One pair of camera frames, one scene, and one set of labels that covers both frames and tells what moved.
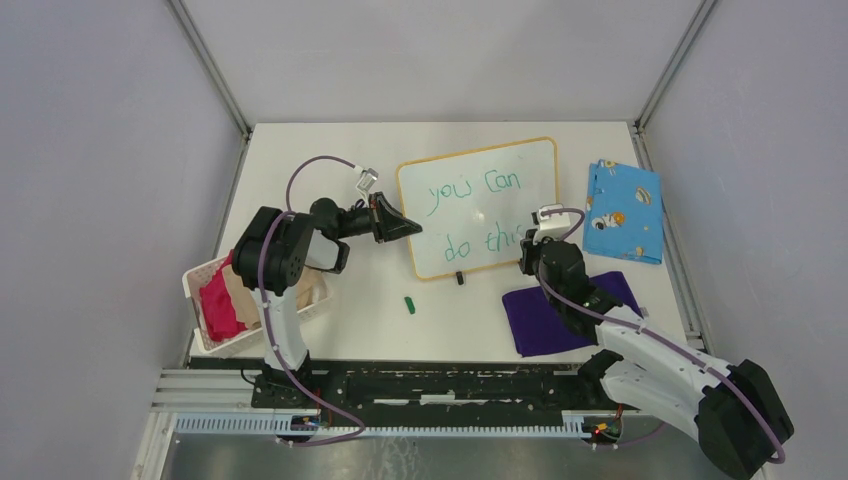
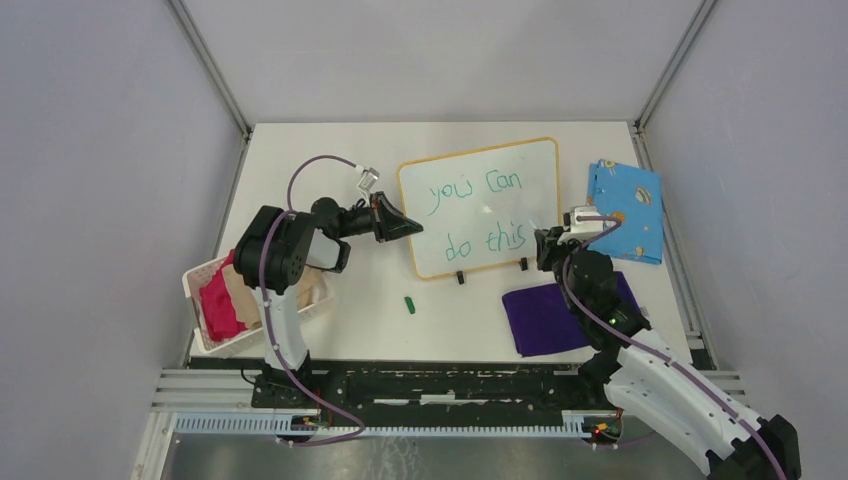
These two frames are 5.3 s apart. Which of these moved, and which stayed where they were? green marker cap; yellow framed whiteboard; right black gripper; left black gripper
Moved: right black gripper
Stayed: green marker cap; yellow framed whiteboard; left black gripper
